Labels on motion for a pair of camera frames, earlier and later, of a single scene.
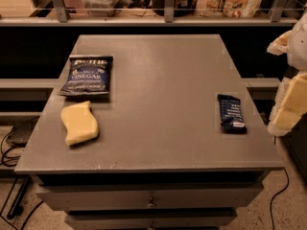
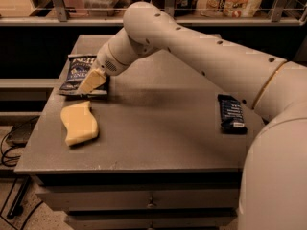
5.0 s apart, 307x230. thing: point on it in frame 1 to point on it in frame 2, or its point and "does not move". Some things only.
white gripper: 299,50 to 105,60
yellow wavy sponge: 80,123 does not move
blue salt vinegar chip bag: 87,75 does not move
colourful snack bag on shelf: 230,1 does not move
